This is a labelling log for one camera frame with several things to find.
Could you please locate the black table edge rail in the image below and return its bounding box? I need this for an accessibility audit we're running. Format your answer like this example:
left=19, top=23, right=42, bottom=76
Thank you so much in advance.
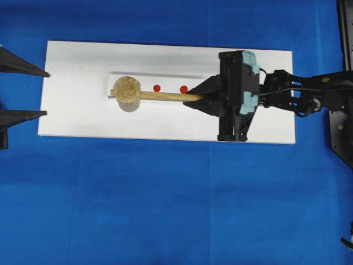
left=337, top=0, right=353, bottom=71

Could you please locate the black clamp at lower right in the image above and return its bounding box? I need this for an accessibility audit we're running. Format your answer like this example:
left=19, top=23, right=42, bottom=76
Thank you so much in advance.
left=340, top=222, right=353, bottom=251

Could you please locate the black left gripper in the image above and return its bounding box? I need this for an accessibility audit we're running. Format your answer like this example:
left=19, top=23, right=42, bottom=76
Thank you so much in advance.
left=0, top=46, right=50, bottom=150

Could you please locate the blue table cloth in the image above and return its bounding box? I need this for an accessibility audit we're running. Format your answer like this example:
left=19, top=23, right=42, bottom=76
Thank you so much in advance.
left=1, top=1, right=352, bottom=264

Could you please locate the white foam board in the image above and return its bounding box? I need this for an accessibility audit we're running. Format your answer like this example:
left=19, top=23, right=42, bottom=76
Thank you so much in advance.
left=37, top=40, right=296, bottom=145

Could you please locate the wooden mallet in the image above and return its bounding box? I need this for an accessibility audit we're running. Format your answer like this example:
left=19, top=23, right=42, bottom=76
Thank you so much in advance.
left=109, top=76, right=205, bottom=113

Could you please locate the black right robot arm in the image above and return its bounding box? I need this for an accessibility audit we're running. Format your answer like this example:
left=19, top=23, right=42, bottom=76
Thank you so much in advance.
left=184, top=50, right=352, bottom=142

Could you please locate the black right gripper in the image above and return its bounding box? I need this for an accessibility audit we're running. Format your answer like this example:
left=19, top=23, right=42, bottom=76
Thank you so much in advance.
left=183, top=51, right=255, bottom=142

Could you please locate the black camera cable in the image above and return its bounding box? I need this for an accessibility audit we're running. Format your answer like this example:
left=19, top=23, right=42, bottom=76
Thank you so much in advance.
left=255, top=67, right=301, bottom=97

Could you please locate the white strip with red dots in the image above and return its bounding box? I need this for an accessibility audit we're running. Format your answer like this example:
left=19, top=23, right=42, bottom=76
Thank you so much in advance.
left=106, top=72, right=207, bottom=101

